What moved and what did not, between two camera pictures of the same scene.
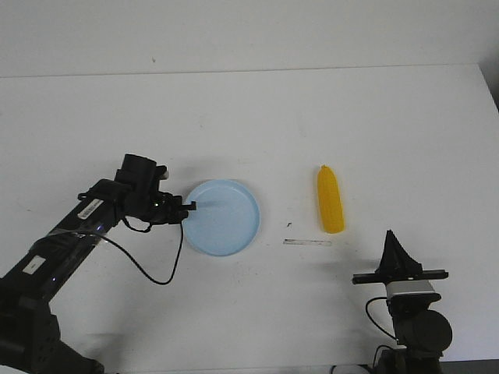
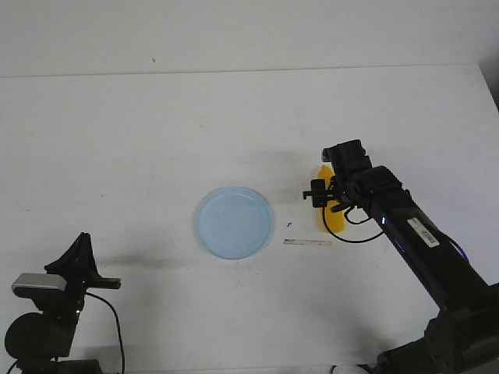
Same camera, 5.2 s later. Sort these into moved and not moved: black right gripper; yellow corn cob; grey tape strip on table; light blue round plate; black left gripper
Moved: light blue round plate; black left gripper; black right gripper
Not moved: grey tape strip on table; yellow corn cob
